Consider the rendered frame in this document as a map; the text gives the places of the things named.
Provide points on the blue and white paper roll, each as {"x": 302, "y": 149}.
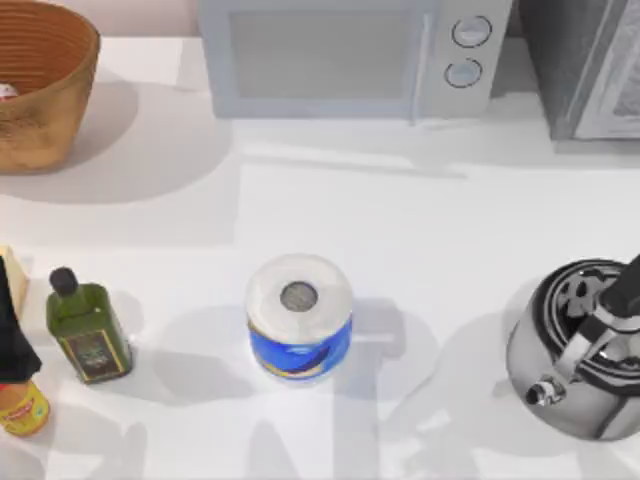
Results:
{"x": 299, "y": 320}

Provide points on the microwave door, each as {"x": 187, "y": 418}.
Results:
{"x": 320, "y": 60}

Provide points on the pale microwave oven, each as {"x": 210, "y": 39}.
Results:
{"x": 350, "y": 55}

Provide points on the round microwave knob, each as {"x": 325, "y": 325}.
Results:
{"x": 471, "y": 30}
{"x": 463, "y": 73}

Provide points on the green oil bottle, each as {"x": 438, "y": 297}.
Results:
{"x": 90, "y": 330}

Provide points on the silver kettle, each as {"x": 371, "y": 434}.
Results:
{"x": 575, "y": 360}

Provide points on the pale wooden block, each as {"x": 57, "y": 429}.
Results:
{"x": 17, "y": 277}

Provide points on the brown woven basket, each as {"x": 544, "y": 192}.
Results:
{"x": 45, "y": 100}

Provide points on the yellow bottle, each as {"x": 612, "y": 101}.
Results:
{"x": 22, "y": 407}

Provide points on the red and white object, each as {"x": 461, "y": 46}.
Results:
{"x": 7, "y": 91}

